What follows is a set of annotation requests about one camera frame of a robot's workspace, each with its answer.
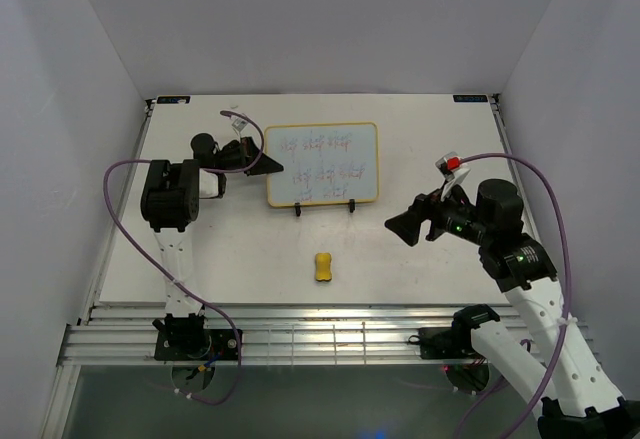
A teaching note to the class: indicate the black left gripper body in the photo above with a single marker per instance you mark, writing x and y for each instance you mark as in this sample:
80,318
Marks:
231,158

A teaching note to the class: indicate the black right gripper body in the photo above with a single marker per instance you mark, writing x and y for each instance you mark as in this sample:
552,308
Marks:
450,216

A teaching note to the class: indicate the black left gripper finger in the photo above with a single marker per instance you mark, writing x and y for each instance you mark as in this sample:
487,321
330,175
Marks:
252,152
262,164

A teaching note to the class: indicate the wire whiteboard stand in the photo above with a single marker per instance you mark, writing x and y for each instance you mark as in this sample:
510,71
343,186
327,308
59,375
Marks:
299,207

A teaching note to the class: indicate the yellow framed whiteboard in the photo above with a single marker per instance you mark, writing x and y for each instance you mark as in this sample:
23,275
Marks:
324,164

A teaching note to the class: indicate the yellow black whiteboard eraser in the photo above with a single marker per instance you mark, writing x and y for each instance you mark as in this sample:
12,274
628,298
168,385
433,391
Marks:
323,267

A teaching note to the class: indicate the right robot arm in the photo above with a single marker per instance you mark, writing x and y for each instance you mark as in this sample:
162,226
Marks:
566,388

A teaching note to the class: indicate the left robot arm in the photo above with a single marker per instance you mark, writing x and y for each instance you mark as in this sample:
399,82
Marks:
170,203

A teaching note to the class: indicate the left blue table label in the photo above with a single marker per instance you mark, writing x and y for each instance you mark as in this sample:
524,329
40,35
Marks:
178,100

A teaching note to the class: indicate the blue table label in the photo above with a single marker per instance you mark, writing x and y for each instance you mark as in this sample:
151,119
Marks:
178,100
470,98

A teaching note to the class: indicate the right blue table label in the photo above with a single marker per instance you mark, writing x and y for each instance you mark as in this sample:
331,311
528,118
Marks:
470,98

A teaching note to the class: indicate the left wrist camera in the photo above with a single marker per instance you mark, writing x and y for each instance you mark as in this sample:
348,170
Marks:
238,120

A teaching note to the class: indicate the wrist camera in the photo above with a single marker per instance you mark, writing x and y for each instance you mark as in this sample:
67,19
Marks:
238,120
453,170

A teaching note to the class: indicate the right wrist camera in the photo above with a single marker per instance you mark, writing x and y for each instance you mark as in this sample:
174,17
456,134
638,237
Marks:
453,170

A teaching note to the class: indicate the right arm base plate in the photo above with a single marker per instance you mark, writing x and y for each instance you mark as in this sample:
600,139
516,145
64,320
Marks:
442,343

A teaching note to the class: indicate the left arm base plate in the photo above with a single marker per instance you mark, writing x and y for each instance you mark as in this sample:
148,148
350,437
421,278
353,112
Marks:
189,339

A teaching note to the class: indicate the aluminium table frame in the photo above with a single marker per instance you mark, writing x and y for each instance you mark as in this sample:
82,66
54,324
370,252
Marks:
255,267

